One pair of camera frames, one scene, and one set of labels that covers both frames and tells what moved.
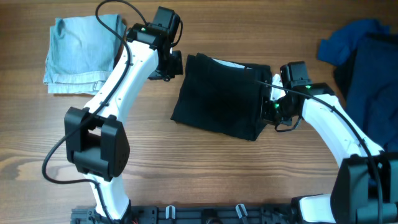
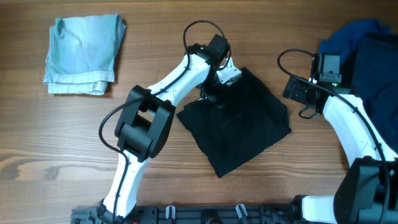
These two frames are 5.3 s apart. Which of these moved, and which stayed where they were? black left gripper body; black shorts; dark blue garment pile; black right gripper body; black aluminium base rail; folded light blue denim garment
Moved: black shorts; black right gripper body; black left gripper body
Stayed: folded light blue denim garment; dark blue garment pile; black aluminium base rail
